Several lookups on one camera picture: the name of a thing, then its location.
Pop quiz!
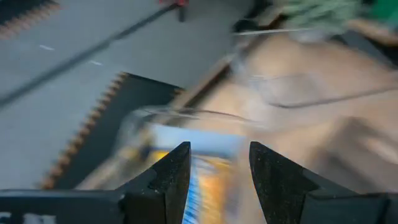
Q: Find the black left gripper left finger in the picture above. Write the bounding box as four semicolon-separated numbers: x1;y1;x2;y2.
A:
0;141;192;224

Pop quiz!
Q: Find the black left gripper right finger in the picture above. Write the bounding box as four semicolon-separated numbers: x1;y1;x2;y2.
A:
249;141;398;224

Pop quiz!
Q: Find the black mat orange toothed edge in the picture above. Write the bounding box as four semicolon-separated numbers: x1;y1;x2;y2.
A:
40;72;184;190
0;0;62;40

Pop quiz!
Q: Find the green artificial succulent plant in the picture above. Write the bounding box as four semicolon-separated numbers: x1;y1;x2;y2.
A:
279;0;371;37

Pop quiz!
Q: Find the green floor mat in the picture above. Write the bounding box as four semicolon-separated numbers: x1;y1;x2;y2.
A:
369;0;398;20

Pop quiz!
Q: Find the black curved bracket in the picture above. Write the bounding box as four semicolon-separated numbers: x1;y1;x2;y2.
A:
232;17;264;34

